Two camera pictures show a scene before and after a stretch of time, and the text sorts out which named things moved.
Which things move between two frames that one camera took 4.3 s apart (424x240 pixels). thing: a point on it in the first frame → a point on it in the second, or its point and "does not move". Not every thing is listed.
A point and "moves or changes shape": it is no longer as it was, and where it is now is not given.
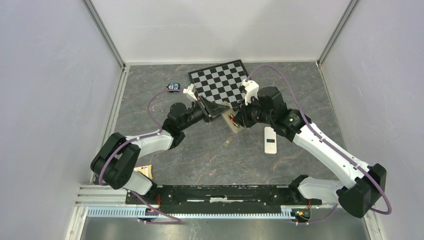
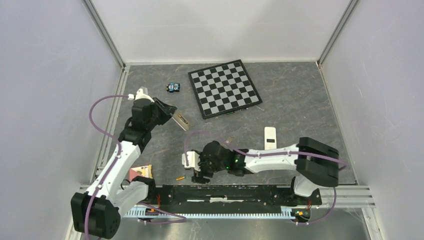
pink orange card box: [146, 170] does not move
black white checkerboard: [221, 83] does not move
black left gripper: [210, 110] → [167, 111]
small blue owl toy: [173, 86] does not move
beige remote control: [229, 116] moves or changes shape
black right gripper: [242, 116] → [210, 175]
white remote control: [270, 140] does not move
